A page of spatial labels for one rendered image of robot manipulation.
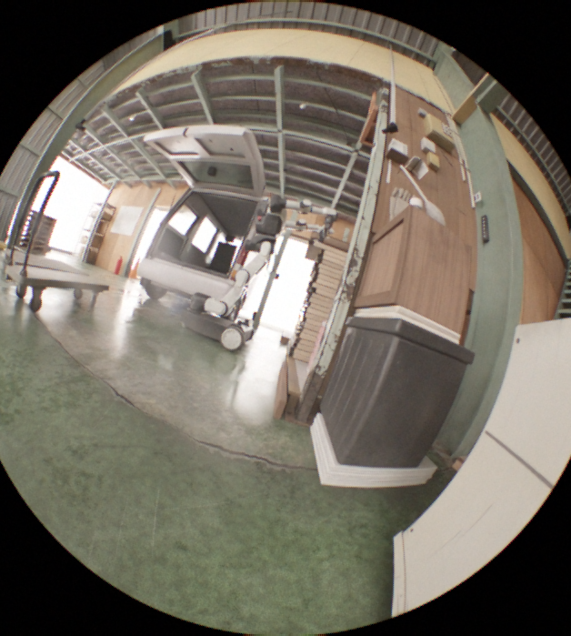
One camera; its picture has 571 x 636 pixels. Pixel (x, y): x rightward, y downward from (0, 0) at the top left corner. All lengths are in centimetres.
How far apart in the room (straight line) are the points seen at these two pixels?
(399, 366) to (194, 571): 59
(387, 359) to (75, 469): 74
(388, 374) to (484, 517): 37
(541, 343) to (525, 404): 8
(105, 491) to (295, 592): 38
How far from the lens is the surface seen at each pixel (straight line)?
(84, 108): 490
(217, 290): 221
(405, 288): 57
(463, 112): 269
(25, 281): 133
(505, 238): 149
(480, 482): 38
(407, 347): 50
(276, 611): 44
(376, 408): 51
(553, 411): 32
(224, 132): 191
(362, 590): 52
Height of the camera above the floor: 42
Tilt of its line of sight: 1 degrees down
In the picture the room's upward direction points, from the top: 19 degrees clockwise
